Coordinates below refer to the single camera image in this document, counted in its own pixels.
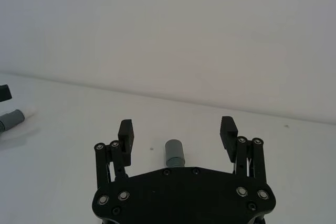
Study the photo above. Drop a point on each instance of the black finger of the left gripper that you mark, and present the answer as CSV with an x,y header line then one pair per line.
x,y
4,93

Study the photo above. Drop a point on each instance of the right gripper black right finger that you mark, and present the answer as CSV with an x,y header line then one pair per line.
x,y
229,137

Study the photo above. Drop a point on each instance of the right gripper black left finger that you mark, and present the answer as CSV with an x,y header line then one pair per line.
x,y
126,140

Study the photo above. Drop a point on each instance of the white table cloth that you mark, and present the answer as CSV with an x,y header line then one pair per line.
x,y
57,171

